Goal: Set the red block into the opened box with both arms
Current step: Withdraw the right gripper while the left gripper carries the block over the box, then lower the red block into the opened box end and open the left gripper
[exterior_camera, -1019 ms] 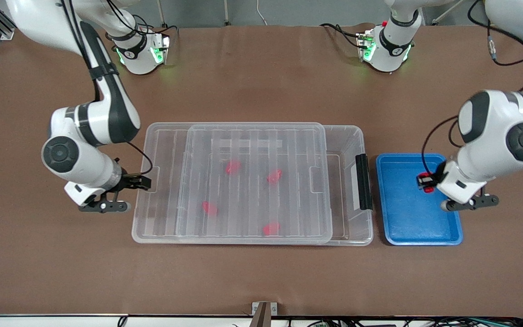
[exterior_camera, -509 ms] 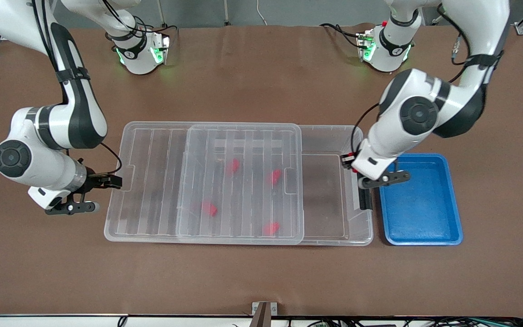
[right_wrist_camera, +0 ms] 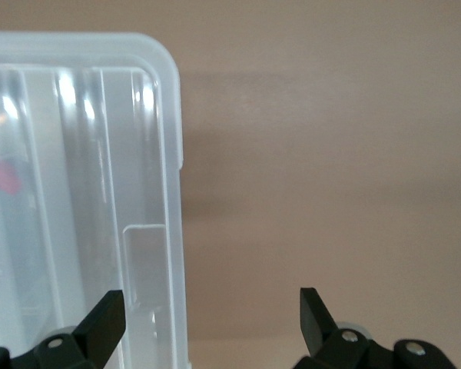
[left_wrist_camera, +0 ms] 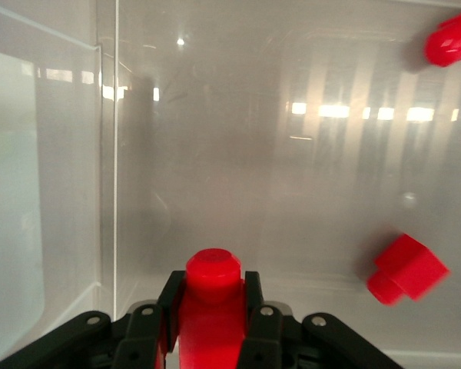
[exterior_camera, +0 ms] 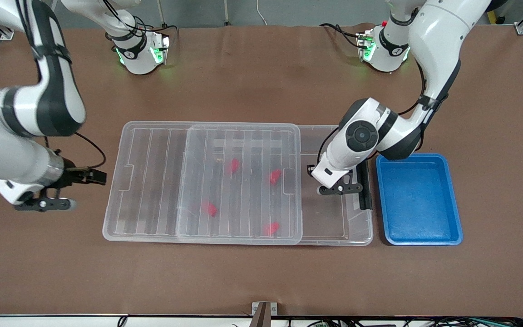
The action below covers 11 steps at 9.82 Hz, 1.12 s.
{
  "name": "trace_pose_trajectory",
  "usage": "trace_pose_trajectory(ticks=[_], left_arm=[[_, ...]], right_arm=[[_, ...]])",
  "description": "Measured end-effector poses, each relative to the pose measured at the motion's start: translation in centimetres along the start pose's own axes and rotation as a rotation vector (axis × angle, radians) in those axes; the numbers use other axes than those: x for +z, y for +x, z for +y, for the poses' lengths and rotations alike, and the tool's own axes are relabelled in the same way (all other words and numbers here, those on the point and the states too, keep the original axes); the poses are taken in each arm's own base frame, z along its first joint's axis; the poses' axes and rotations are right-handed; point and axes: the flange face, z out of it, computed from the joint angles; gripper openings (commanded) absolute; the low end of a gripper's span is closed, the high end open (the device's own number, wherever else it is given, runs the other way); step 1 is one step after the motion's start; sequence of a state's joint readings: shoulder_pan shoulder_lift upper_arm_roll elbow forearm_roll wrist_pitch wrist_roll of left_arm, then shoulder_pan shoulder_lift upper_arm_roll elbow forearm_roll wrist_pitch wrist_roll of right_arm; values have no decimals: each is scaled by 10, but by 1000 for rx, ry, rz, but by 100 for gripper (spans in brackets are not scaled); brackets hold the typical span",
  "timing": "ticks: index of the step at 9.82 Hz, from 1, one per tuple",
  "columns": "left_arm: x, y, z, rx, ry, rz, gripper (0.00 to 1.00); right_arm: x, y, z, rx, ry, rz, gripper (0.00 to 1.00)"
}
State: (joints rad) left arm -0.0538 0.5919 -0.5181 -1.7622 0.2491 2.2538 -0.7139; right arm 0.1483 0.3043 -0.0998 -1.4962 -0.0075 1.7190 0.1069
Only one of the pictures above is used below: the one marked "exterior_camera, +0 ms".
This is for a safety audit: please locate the black left base cable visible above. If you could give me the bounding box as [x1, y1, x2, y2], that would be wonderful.
[320, 22, 363, 49]

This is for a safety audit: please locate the clear plastic storage box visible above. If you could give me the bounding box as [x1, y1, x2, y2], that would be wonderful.
[178, 123, 374, 246]

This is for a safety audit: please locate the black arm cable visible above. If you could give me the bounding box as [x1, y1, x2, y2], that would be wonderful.
[14, 0, 107, 169]
[317, 61, 427, 165]

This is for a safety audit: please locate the clear ribbed plastic lid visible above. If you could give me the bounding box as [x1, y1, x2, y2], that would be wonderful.
[102, 120, 303, 246]

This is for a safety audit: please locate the metal table edge bracket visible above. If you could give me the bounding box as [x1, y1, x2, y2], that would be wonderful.
[251, 301, 279, 327]

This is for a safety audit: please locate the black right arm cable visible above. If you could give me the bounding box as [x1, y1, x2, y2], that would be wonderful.
[14, 0, 107, 169]

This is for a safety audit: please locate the black base cable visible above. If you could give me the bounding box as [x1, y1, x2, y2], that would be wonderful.
[320, 22, 363, 49]
[132, 16, 179, 39]

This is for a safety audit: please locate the black box latch handle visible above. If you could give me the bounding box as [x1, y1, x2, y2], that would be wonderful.
[356, 157, 374, 211]

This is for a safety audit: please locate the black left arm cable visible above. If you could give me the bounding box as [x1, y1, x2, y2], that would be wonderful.
[317, 61, 427, 165]

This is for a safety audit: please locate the black right base cable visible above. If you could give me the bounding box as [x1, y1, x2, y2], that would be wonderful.
[132, 16, 179, 39]

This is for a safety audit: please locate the blue plastic tray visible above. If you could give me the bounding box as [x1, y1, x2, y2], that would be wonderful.
[375, 153, 464, 247]

